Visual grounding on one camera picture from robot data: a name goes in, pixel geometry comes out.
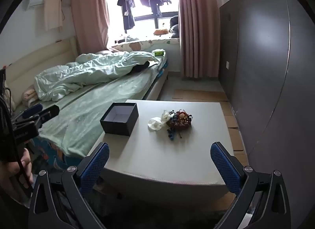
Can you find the grey wardrobe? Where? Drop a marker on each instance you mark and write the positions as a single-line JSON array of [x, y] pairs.
[[260, 59]]

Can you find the pink pillow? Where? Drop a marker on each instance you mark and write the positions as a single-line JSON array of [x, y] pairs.
[[29, 94]]

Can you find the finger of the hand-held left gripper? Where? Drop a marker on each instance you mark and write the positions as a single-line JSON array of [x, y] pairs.
[[32, 110], [49, 112]]

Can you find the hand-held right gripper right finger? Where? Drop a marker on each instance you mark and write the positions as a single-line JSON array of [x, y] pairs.
[[225, 167]]

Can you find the beige padded headboard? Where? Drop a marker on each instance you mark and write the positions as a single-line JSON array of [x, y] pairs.
[[37, 56]]

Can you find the black box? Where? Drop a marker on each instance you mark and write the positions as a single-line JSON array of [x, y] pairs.
[[119, 119]]

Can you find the green tissue box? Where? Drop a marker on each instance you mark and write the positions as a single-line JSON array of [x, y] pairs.
[[158, 53]]

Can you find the white wall switch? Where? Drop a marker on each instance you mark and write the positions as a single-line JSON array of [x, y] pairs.
[[228, 65]]

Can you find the printed window seat cover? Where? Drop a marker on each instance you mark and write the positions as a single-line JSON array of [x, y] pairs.
[[147, 43]]

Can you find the black cloth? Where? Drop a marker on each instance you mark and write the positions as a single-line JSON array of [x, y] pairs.
[[141, 67]]

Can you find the pile of bead jewelry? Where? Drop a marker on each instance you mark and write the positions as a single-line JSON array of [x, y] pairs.
[[179, 120]]

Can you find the pink curtain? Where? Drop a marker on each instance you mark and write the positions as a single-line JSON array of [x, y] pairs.
[[196, 22], [89, 12]]

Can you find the bed with green sheet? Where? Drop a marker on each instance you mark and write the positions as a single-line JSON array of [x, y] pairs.
[[98, 101]]

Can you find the light green duvet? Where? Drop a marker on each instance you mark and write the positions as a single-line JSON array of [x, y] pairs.
[[86, 74]]

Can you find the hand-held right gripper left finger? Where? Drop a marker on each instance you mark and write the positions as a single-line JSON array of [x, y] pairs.
[[94, 167]]

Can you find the beige hanging towel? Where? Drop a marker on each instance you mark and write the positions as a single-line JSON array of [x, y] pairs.
[[52, 10]]

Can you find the dark bag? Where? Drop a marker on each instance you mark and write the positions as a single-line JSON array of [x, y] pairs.
[[174, 27]]

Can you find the white air conditioner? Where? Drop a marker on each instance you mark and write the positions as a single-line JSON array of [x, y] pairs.
[[35, 0]]

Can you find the person's left hand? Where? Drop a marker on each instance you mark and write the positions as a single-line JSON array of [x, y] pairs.
[[12, 170]]

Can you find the orange soft toy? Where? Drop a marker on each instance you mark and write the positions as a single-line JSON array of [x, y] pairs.
[[161, 31]]

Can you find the flattened cardboard sheets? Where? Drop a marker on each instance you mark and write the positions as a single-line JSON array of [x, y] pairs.
[[196, 94]]

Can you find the white butterfly hair clip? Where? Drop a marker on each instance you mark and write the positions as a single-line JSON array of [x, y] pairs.
[[155, 123]]

